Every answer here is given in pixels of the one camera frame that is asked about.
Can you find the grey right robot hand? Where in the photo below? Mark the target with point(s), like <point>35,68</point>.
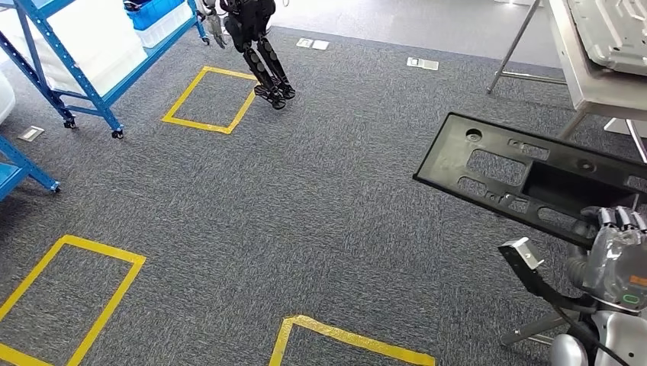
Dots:
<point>616,262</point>

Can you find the grey sheet metal panel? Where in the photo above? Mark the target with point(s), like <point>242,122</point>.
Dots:
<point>606,35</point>

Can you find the yellow floor tape square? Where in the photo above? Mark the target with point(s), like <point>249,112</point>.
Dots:
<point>101,248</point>
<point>354,339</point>
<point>197,126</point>

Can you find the white plastic crate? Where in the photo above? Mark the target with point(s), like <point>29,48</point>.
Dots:
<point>167,28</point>
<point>101,55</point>
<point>111,76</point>
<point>86,30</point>

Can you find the long silver floor socket plate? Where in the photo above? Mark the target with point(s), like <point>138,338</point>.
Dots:
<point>422,63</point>

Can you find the black plastic panel part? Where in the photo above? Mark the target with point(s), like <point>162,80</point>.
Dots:
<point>445,161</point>

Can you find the black humanoid robot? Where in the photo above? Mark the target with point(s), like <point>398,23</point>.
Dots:
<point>250,20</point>

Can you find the stainless steel table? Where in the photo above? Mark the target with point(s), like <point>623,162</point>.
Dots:
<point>586,91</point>

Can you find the blue metal shelf rack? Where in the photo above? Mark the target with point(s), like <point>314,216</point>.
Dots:
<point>10,182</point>

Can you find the blue plastic crate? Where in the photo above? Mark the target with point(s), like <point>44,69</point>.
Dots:
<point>151,12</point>

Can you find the small black plastic part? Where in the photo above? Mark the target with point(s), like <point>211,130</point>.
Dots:
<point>134,4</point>

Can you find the blue shelf rack with casters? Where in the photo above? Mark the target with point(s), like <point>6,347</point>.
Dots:
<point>71,70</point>

